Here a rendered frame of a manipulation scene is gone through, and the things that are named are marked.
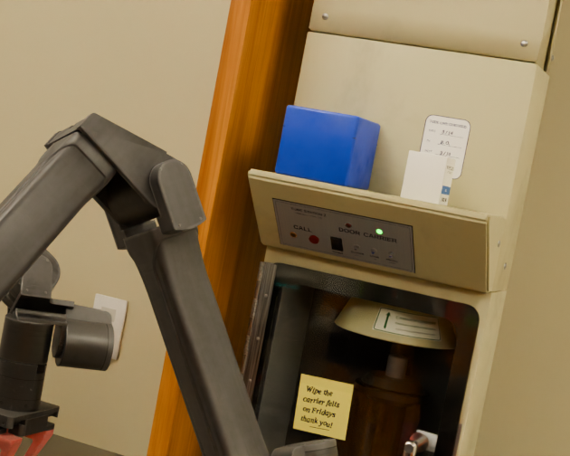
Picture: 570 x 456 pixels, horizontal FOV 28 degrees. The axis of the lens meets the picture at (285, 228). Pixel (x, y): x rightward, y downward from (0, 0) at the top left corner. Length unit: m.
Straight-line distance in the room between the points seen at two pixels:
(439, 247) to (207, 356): 0.42
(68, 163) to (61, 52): 1.21
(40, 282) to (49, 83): 0.97
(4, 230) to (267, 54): 0.67
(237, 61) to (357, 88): 0.17
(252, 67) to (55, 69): 0.79
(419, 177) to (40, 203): 0.55
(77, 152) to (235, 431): 0.31
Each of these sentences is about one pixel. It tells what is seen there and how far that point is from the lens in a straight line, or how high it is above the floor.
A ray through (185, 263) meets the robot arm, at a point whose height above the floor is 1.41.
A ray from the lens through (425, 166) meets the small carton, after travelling 1.43.
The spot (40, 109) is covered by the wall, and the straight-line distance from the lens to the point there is 2.29.
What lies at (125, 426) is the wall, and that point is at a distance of 2.20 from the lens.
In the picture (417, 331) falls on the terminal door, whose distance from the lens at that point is 1.50.
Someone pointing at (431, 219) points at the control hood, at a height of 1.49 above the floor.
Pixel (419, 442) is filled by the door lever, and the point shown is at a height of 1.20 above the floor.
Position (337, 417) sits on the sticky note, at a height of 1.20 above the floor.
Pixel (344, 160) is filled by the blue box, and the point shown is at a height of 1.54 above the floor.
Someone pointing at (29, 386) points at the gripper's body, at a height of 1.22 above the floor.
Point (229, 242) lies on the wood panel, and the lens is 1.59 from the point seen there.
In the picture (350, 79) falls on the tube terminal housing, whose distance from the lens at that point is 1.56.
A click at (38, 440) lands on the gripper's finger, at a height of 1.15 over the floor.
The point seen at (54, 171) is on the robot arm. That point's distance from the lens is 1.07.
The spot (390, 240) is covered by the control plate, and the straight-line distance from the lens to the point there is 1.45.
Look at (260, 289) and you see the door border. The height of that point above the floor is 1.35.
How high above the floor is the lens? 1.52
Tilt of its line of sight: 3 degrees down
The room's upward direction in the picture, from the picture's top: 11 degrees clockwise
